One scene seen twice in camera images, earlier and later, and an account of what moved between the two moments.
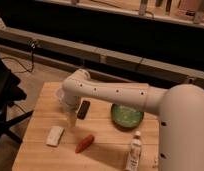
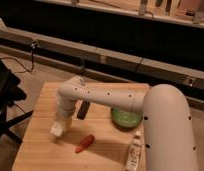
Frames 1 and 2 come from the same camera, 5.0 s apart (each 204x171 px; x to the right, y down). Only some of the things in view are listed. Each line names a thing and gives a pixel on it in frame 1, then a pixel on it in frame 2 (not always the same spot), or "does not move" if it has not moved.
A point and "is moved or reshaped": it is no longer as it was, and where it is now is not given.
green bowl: (126, 118) does not move
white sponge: (55, 135) is moved or reshaped
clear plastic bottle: (135, 153) does not move
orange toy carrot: (84, 144) does not move
